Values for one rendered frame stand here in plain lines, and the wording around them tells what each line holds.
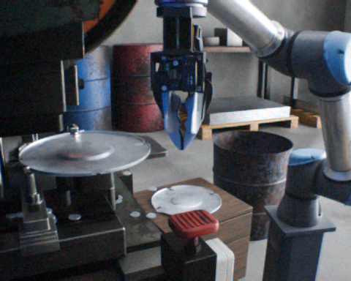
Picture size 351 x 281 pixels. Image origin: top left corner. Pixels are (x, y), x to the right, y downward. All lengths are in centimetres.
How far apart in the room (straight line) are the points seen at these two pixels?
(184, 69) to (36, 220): 33
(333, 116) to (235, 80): 400
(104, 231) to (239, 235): 96
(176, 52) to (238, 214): 108
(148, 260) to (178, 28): 41
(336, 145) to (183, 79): 60
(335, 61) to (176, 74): 43
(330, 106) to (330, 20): 502
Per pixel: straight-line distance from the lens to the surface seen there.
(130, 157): 78
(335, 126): 97
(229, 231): 150
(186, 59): 49
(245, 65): 497
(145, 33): 433
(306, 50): 87
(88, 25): 113
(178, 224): 57
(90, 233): 66
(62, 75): 72
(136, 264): 68
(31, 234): 62
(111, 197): 83
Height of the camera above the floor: 104
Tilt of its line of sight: 18 degrees down
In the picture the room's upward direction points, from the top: straight up
